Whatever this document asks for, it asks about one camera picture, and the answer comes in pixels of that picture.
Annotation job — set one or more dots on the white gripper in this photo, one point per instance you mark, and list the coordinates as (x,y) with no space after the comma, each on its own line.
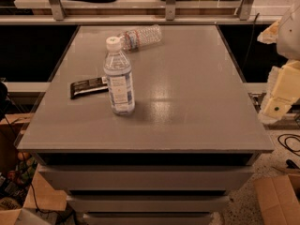
(290,37)

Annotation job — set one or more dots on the blue label plastic water bottle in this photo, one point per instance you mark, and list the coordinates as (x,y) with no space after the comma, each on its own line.
(118,72)

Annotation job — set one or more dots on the red label crushed plastic bottle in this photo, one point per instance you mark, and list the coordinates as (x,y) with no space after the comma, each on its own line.
(139,37)

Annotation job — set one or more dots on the grey drawer cabinet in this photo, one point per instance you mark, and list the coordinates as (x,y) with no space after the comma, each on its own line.
(192,139)

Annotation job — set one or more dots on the cardboard box right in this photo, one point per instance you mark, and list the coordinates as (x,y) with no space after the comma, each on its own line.
(279,200)

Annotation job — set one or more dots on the cardboard box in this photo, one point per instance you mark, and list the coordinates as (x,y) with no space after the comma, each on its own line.
(41,206)
(279,200)

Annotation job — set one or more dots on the black snack bar wrapper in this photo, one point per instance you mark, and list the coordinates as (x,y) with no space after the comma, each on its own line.
(87,87)

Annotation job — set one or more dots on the cardboard box left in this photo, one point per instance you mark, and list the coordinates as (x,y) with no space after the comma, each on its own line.
(41,206)

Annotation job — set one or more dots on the metal shelf rail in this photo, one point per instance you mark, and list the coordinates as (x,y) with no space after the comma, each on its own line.
(142,12)

